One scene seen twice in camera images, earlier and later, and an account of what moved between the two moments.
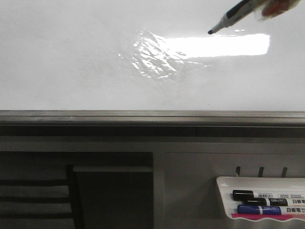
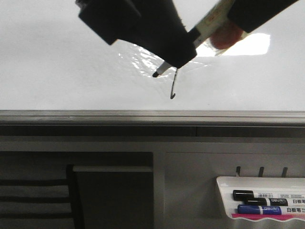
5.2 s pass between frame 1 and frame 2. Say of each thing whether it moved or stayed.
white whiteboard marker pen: moved
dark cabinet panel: stayed
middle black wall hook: stayed
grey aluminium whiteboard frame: stayed
